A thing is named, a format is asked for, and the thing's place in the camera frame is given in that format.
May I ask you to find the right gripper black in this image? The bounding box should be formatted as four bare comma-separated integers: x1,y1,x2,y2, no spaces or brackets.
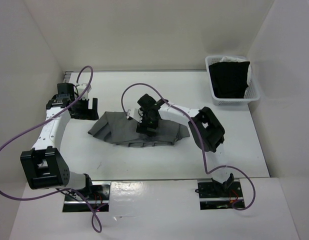
137,107,160,137

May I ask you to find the grey pleated skirt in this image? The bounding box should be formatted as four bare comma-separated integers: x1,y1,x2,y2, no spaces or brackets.
88,111,190,148

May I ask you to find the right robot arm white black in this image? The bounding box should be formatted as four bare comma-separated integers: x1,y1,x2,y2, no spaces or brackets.
135,94,225,174

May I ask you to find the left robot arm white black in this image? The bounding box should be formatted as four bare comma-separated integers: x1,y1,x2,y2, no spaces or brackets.
20,83,99,200

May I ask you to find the black skirt in basket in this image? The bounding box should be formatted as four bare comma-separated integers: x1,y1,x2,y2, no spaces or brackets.
208,61,250,99

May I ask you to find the white plastic basket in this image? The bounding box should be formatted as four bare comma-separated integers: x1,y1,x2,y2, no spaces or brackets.
205,55,260,106

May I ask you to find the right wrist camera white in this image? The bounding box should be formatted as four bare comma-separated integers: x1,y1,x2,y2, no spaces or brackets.
126,108,143,123

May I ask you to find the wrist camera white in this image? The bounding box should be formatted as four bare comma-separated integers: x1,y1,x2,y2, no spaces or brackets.
126,108,143,123
76,83,92,101

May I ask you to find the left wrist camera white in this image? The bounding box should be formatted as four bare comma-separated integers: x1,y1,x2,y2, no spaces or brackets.
76,83,92,101

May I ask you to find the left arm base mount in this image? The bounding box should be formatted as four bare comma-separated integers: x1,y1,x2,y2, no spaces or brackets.
62,181,111,213

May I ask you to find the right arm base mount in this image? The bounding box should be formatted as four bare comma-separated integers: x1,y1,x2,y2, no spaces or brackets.
194,180,246,210

